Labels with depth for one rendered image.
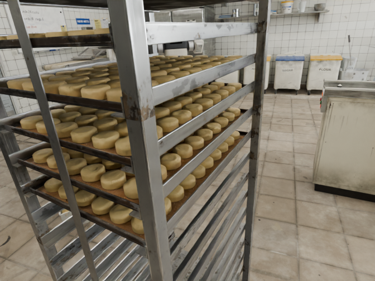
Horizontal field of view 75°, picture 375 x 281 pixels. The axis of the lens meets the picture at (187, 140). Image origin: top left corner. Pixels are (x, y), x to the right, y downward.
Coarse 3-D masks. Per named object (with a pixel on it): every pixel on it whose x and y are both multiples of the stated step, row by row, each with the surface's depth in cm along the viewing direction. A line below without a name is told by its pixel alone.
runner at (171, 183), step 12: (252, 108) 88; (240, 120) 78; (228, 132) 70; (216, 144) 64; (204, 156) 59; (180, 168) 50; (192, 168) 54; (168, 180) 46; (180, 180) 50; (168, 192) 47; (132, 216) 42
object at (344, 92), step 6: (324, 90) 180; (330, 90) 178; (336, 90) 176; (342, 90) 174; (348, 90) 173; (354, 90) 171; (360, 90) 170; (366, 90) 168; (372, 90) 167; (342, 96) 176; (348, 96) 174; (354, 96) 173; (360, 96) 171; (366, 96) 170; (372, 96) 168
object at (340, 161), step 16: (336, 96) 177; (336, 112) 180; (352, 112) 176; (368, 112) 172; (320, 128) 208; (336, 128) 184; (352, 128) 180; (368, 128) 175; (320, 144) 194; (336, 144) 189; (352, 144) 184; (368, 144) 179; (320, 160) 199; (336, 160) 193; (352, 160) 188; (368, 160) 183; (320, 176) 204; (336, 176) 198; (352, 176) 193; (368, 176) 188; (336, 192) 206; (352, 192) 200; (368, 192) 192
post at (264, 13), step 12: (264, 0) 73; (264, 12) 74; (264, 24) 75; (264, 36) 77; (264, 48) 78; (264, 60) 79; (264, 72) 82; (264, 84) 84; (252, 120) 89; (252, 132) 91; (252, 144) 93; (252, 156) 95; (252, 168) 97; (252, 180) 99; (252, 192) 101; (252, 204) 103; (252, 216) 106; (252, 228) 109
